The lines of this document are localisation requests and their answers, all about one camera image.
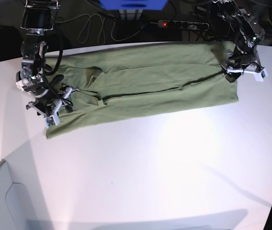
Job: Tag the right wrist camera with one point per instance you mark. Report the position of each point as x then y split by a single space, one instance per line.
260 75

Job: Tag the green T-shirt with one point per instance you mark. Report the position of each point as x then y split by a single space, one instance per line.
136 81

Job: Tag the blue box overhead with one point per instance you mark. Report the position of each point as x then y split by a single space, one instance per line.
133 4

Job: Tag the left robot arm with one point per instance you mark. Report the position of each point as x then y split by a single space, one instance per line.
247 33

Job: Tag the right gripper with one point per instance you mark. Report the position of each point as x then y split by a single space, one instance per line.
46 105

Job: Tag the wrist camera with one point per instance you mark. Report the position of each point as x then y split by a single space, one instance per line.
52 120
260 75

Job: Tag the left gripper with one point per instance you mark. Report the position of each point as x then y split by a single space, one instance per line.
243 61

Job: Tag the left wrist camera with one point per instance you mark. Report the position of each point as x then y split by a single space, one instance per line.
52 120

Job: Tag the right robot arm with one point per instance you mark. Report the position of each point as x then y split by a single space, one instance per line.
35 76

